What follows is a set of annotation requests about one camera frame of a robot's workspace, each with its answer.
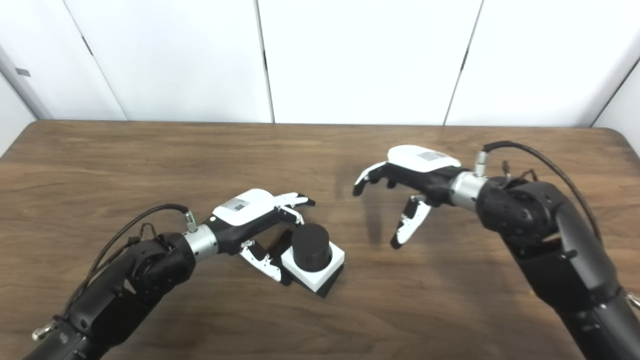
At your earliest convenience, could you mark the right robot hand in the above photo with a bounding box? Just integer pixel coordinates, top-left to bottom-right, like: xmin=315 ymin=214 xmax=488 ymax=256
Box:
xmin=352 ymin=145 xmax=463 ymax=250

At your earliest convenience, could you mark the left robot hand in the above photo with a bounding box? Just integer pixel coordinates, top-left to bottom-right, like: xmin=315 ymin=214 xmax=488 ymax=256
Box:
xmin=205 ymin=188 xmax=317 ymax=283

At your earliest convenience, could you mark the black peg with square base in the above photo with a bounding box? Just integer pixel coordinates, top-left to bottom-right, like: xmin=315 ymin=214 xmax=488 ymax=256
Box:
xmin=267 ymin=223 xmax=346 ymax=300

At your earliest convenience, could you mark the white square piece with hole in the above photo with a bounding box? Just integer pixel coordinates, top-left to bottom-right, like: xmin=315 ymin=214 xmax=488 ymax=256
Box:
xmin=280 ymin=241 xmax=346 ymax=293

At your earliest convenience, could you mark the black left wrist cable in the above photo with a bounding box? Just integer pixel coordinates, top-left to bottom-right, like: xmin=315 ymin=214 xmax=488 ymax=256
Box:
xmin=52 ymin=203 xmax=199 ymax=321

